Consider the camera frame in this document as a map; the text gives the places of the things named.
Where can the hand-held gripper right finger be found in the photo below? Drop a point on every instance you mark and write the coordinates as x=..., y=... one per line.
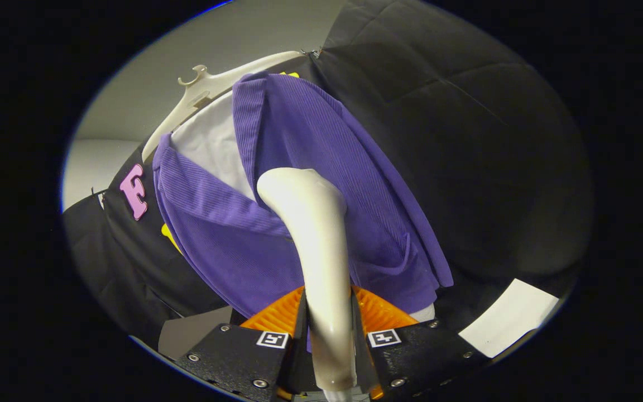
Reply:
x=427, y=354

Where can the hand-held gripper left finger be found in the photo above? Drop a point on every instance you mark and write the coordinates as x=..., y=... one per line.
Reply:
x=238, y=357

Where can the white garment steamer head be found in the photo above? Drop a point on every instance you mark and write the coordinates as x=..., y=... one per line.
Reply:
x=321, y=257

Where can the white clothes hanger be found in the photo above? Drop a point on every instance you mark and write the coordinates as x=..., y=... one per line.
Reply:
x=210, y=89

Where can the grey cabinet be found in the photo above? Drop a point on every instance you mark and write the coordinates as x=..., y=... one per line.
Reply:
x=187, y=335

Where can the white paper sheet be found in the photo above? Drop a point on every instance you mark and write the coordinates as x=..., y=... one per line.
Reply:
x=511, y=318

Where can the black backdrop cloth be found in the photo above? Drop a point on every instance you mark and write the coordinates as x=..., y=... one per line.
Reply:
x=494, y=167

